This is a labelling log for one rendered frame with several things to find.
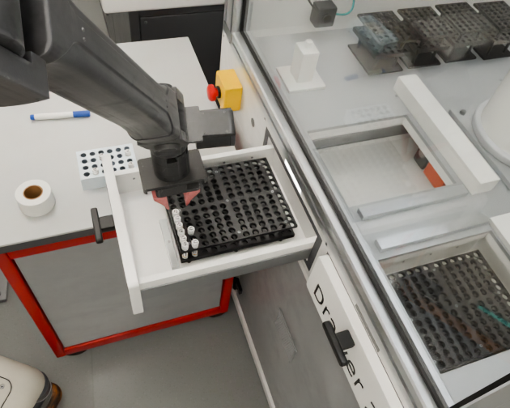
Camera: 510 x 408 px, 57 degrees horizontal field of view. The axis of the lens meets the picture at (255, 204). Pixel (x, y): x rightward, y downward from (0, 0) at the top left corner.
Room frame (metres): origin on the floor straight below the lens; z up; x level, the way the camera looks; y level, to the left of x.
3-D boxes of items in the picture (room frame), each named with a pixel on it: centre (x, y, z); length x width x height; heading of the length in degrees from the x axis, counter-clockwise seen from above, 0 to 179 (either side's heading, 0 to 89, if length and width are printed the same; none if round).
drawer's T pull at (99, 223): (0.43, 0.25, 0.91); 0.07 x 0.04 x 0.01; 28
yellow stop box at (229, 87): (0.88, 0.12, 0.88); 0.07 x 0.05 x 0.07; 28
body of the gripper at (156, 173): (0.48, 0.14, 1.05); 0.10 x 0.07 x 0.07; 116
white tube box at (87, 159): (0.66, 0.34, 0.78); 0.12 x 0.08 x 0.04; 118
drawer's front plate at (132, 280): (0.45, 0.23, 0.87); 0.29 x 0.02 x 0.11; 28
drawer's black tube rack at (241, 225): (0.54, 0.05, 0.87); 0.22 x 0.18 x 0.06; 118
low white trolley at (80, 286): (0.82, 0.41, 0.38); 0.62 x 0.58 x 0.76; 28
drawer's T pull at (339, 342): (0.31, -0.18, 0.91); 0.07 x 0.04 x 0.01; 28
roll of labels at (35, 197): (0.54, 0.45, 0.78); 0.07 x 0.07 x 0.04
